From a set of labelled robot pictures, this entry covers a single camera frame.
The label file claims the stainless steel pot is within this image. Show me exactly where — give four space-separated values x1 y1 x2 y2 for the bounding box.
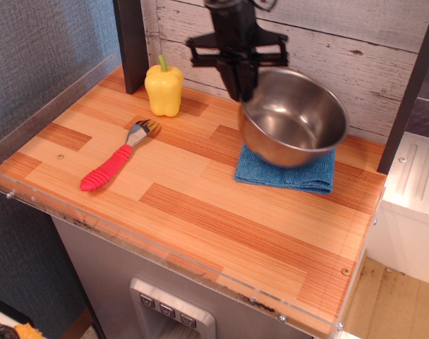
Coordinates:
238 69 349 168

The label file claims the grey toy fridge cabinet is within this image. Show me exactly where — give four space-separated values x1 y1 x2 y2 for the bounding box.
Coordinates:
53 218 308 338

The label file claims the dark shelf post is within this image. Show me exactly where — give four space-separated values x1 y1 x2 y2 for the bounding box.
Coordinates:
113 0 149 94
377 24 429 174

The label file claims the dark left shelf post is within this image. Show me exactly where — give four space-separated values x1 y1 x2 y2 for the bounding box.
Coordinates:
113 0 149 94

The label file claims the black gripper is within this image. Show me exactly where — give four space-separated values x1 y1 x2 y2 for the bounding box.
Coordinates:
186 1 288 102

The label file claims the red handled metal spork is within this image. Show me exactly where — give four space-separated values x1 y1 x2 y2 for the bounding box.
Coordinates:
80 119 159 191

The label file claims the silver dispenser button panel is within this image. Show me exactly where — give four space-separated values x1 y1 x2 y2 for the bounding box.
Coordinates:
129 278 217 338

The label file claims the orange and black toy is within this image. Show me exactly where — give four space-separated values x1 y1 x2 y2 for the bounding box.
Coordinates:
0 323 44 339

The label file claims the white toy sink unit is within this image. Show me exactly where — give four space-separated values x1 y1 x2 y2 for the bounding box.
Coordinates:
365 133 429 283

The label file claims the clear acrylic table guard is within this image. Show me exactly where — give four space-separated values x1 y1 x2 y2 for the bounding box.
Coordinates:
0 69 385 338

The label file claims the blue folded cloth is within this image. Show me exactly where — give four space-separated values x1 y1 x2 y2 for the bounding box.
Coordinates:
234 145 336 194

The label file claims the dark right shelf post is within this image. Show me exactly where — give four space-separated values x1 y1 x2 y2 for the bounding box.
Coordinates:
377 24 429 174

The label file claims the yellow toy bell pepper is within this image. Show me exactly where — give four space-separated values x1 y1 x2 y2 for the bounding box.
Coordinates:
145 54 184 117

